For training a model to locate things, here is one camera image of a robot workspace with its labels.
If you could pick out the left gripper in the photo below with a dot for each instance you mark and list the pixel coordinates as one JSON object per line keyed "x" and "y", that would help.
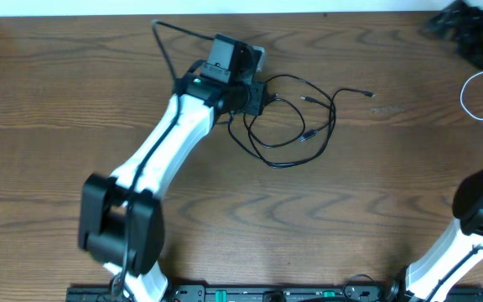
{"x": 257, "y": 97}

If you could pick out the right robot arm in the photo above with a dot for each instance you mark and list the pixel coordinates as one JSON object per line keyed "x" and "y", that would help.
{"x": 460, "y": 247}

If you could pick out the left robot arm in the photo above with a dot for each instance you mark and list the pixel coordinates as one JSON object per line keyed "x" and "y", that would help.
{"x": 121, "y": 220}

